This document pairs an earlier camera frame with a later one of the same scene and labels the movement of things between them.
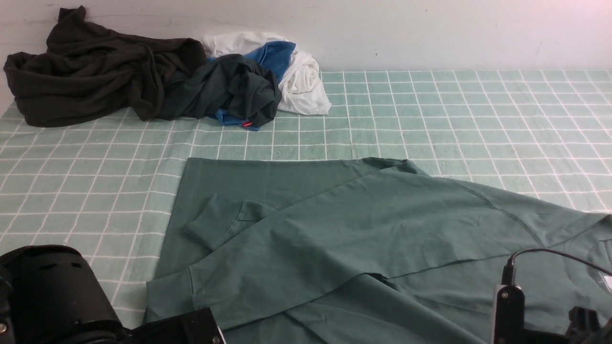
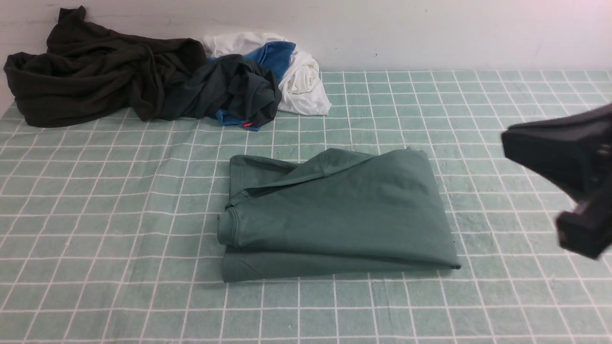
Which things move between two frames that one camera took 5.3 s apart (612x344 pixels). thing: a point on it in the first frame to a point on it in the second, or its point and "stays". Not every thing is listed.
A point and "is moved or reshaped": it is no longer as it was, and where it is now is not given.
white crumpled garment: [301, 89] stays
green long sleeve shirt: [370, 250] is moved or reshaped
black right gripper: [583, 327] to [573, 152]
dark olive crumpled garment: [90, 72] stays
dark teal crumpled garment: [230, 84] stays
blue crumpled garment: [274, 56] stays
